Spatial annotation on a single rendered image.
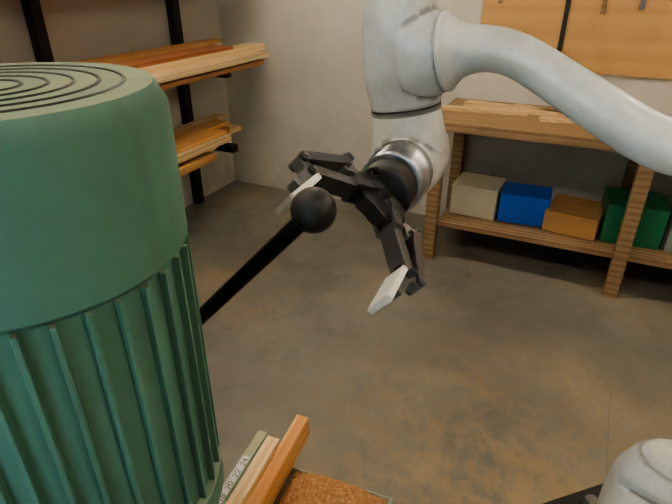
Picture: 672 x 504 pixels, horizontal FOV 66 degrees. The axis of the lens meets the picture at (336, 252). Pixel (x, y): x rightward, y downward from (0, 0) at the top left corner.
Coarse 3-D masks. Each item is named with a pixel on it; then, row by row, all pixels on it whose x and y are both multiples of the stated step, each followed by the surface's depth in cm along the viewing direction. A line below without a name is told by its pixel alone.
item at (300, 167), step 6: (294, 162) 57; (300, 162) 56; (306, 162) 57; (294, 168) 57; (300, 168) 56; (306, 168) 56; (300, 174) 54; (306, 174) 55; (294, 180) 53; (300, 180) 54; (306, 180) 55; (288, 186) 54; (294, 186) 53
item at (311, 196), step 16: (304, 192) 38; (320, 192) 38; (304, 208) 37; (320, 208) 37; (336, 208) 38; (288, 224) 40; (304, 224) 38; (320, 224) 38; (272, 240) 41; (288, 240) 40; (256, 256) 42; (272, 256) 41; (240, 272) 43; (256, 272) 43; (224, 288) 45; (240, 288) 44; (208, 304) 46; (224, 304) 46
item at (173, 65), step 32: (32, 0) 250; (32, 32) 256; (128, 64) 264; (160, 64) 278; (192, 64) 300; (224, 64) 311; (256, 64) 350; (192, 128) 349; (224, 128) 357; (192, 160) 319; (192, 192) 394
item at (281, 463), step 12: (300, 420) 81; (288, 432) 79; (300, 432) 79; (288, 444) 77; (300, 444) 80; (276, 456) 75; (288, 456) 76; (276, 468) 73; (288, 468) 77; (264, 480) 72; (276, 480) 73; (252, 492) 70; (264, 492) 70; (276, 492) 73
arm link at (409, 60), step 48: (384, 0) 66; (432, 0) 67; (384, 48) 68; (432, 48) 65; (480, 48) 65; (528, 48) 63; (384, 96) 71; (432, 96) 71; (576, 96) 62; (624, 96) 61; (624, 144) 62
